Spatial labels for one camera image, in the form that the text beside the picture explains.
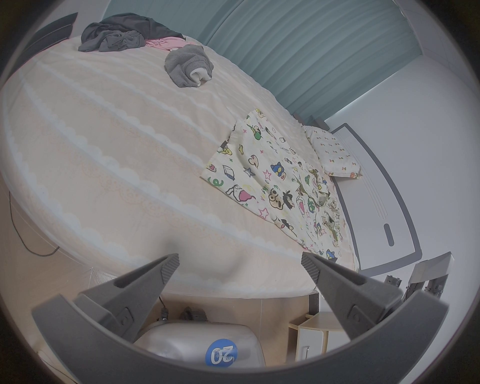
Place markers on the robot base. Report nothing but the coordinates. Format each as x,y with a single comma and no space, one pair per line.
180,341

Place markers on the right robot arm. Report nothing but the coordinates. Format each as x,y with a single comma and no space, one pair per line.
431,268

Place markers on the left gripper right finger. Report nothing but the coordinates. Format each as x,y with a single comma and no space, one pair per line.
352,300

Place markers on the bed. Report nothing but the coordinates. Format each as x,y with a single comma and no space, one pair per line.
112,150

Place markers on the white wooden bedside table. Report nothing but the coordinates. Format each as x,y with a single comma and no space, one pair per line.
318,326

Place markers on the pink garment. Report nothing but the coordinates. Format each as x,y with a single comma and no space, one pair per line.
167,43

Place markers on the blue-green curtain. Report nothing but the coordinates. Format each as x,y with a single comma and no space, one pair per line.
318,56
168,15

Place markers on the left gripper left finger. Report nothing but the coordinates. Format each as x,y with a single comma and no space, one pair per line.
127,296

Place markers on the grey sweatshirt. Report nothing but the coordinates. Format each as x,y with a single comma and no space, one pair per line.
183,65

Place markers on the black garment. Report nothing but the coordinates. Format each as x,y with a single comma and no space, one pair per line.
123,23

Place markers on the white printed pyjama top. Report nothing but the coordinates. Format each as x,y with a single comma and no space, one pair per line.
270,180

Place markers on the white printed pillow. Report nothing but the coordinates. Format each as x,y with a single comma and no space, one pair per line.
333,153

